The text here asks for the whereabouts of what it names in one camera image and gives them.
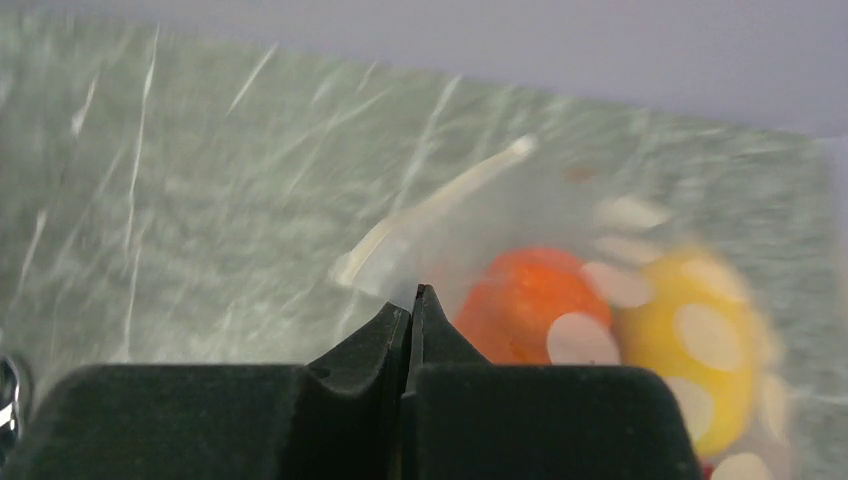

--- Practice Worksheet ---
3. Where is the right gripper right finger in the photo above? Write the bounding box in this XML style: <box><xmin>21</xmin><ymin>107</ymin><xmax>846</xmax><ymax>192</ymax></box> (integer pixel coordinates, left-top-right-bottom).
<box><xmin>399</xmin><ymin>285</ymin><xmax>704</xmax><ymax>479</ymax></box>

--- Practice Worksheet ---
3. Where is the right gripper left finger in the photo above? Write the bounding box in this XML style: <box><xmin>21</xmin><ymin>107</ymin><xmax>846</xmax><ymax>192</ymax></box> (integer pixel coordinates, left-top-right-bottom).
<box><xmin>1</xmin><ymin>305</ymin><xmax>410</xmax><ymax>479</ymax></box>

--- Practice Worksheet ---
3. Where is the orange pumpkin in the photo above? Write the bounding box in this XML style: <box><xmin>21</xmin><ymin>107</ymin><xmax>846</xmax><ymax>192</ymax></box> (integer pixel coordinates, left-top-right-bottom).
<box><xmin>454</xmin><ymin>247</ymin><xmax>620</xmax><ymax>365</ymax></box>

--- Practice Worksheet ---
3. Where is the yellow mango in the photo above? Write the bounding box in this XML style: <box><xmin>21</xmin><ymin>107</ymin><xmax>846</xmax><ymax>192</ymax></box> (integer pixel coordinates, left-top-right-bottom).
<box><xmin>615</xmin><ymin>247</ymin><xmax>765</xmax><ymax>457</ymax></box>

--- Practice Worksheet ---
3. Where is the clear polka dot zip bag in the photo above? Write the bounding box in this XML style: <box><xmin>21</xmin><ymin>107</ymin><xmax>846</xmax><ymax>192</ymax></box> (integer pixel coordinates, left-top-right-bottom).
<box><xmin>331</xmin><ymin>137</ymin><xmax>847</xmax><ymax>479</ymax></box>

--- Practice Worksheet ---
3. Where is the silver wrench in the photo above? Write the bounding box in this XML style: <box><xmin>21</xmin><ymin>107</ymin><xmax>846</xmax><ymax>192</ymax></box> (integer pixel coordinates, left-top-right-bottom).
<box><xmin>1</xmin><ymin>354</ymin><xmax>31</xmax><ymax>465</ymax></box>

